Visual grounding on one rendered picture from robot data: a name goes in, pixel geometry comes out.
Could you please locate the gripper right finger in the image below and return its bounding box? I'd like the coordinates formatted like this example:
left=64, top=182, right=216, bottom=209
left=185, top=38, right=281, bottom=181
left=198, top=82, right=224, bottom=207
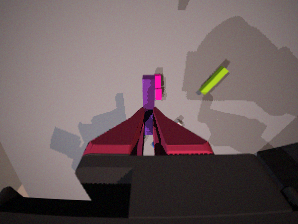
left=153, top=107, right=215, bottom=155

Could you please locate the purple rod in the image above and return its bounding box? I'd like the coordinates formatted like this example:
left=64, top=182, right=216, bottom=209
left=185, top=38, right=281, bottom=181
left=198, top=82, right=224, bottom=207
left=142, top=75, right=155, bottom=135

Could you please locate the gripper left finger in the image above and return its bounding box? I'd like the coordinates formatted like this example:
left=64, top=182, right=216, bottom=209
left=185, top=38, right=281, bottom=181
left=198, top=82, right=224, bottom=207
left=82, top=107, right=145, bottom=156

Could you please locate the lime green rod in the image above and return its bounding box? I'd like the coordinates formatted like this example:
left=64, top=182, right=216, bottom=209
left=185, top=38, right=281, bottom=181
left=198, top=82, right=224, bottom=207
left=199, top=66, right=228, bottom=95

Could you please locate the small magenta block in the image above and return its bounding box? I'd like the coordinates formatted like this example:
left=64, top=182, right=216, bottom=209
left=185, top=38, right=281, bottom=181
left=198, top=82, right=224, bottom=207
left=155, top=88, right=161, bottom=100
left=154, top=74, right=161, bottom=88

